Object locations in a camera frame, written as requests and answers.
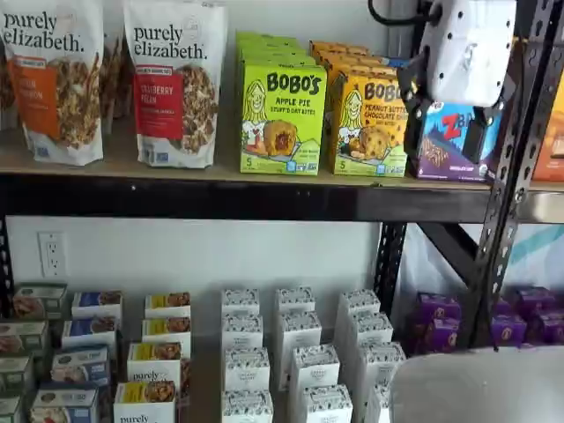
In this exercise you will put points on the white granola bag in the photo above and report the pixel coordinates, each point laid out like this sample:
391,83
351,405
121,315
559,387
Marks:
115,83
6,88

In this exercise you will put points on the purple snack box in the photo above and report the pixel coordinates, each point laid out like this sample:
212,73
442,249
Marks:
535,299
509,328
434,306
546,326
440,337

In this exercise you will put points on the white wall outlet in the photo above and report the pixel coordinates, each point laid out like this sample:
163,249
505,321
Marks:
52,254

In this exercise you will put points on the black perforated shelf upright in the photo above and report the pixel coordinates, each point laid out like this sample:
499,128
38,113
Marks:
4,264
392,273

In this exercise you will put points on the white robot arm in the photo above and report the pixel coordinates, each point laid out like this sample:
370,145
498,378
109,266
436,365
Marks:
480,388

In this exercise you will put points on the yellow Bobo's peanut butter box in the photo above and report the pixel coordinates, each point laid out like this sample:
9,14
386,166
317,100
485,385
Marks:
348,54
357,62
337,45
368,132

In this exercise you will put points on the blue purple Zbar box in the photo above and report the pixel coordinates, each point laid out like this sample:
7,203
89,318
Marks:
443,141
394,62

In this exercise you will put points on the black diagonal shelf brace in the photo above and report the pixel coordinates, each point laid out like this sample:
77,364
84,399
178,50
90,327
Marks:
449,242

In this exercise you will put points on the white patterned pastry box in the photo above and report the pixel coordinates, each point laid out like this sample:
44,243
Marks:
247,370
313,370
379,365
242,332
371,330
295,299
378,405
327,405
299,330
247,407
358,304
240,302

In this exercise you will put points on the wooden shelf board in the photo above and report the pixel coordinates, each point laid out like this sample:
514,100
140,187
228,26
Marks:
119,169

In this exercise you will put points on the yellow label granola box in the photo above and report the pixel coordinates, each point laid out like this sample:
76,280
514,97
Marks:
154,363
166,330
167,303
145,403

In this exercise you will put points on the black shelf beam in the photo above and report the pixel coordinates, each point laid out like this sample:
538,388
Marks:
220,198

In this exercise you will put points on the grey neighbouring shelf beam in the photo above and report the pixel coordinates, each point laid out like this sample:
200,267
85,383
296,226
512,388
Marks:
539,207

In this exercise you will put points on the perforated metal shelf upright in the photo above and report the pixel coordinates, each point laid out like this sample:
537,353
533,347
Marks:
513,176

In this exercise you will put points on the red label granola bag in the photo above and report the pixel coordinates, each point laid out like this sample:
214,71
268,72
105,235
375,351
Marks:
176,97

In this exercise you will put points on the translucent white plastic bag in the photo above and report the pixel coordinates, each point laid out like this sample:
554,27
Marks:
432,273

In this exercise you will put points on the green Bobo's apple pie box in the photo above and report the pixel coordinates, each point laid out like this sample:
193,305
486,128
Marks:
273,54
264,37
269,46
282,123

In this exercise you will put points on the green label food box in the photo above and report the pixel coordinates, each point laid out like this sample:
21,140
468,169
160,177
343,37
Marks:
39,299
9,410
24,337
15,374

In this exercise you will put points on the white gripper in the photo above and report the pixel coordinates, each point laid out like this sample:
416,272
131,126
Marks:
467,53

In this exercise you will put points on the orange snack box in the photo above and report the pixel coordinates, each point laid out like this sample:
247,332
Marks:
551,132

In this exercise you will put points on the orange label granola bag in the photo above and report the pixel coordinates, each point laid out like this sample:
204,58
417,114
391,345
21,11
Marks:
57,88

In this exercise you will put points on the blue label food box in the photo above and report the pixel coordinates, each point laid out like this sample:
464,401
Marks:
88,330
81,365
97,304
64,405

